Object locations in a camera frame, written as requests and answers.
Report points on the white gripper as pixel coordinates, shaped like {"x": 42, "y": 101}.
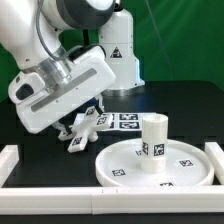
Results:
{"x": 91, "y": 75}

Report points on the white round table top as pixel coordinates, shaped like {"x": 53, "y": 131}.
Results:
{"x": 120, "y": 164}

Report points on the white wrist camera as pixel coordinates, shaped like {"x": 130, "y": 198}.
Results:
{"x": 24, "y": 86}

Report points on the white fence bar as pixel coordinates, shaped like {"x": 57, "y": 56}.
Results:
{"x": 111, "y": 200}
{"x": 216, "y": 156}
{"x": 9, "y": 157}

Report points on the white cross table base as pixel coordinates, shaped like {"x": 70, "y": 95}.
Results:
{"x": 84, "y": 130}

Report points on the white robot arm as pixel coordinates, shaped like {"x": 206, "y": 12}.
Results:
{"x": 68, "y": 52}

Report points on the white left fence bar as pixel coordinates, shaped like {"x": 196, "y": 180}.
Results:
{"x": 9, "y": 157}

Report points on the white front fence bar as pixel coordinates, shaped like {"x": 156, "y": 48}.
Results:
{"x": 111, "y": 200}

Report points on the white marker sheet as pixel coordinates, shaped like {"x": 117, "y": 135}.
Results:
{"x": 120, "y": 121}

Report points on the white right fence bar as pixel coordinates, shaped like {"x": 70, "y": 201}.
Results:
{"x": 216, "y": 156}

